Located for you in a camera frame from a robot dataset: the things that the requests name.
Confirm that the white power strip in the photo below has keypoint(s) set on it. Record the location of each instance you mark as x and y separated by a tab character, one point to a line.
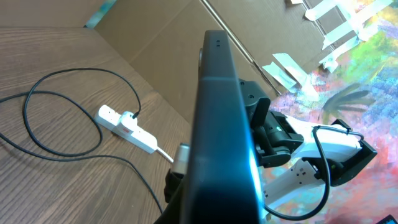
108	118

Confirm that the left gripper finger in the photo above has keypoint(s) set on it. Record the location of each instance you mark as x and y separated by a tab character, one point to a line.
171	215

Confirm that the white USB charger plug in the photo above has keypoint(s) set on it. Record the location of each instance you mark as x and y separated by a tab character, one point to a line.
127	122

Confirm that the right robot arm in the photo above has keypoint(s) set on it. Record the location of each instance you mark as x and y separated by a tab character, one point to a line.
293	155

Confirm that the Samsung Galaxy smartphone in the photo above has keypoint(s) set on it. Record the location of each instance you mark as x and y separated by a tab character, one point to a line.
222	183

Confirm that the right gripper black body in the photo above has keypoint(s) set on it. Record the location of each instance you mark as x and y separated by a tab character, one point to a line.
172	181

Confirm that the cardboard box wall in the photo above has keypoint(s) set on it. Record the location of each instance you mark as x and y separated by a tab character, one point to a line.
270	45

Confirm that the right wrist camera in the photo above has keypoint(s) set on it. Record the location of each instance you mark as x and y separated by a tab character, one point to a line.
181	159

